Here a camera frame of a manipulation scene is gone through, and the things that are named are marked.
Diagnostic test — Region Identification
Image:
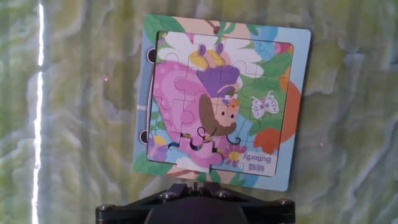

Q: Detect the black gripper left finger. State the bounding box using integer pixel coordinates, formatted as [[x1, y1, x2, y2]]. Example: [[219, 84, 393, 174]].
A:
[[95, 182, 197, 224]]

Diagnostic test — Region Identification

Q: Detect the green marble pattern mat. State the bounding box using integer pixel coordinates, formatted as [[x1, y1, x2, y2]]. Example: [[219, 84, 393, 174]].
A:
[[0, 0, 398, 224]]

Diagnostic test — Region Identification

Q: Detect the pink blue white puzzle piece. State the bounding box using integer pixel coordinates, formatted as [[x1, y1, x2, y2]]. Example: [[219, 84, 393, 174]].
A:
[[175, 136, 224, 174]]

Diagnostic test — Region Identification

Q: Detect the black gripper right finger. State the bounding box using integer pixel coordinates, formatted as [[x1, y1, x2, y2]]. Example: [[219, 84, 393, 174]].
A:
[[196, 181, 296, 224]]

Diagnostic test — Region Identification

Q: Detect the butterfly girl puzzle board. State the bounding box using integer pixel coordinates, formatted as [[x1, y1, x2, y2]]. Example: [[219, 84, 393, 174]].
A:
[[132, 14, 312, 192]]

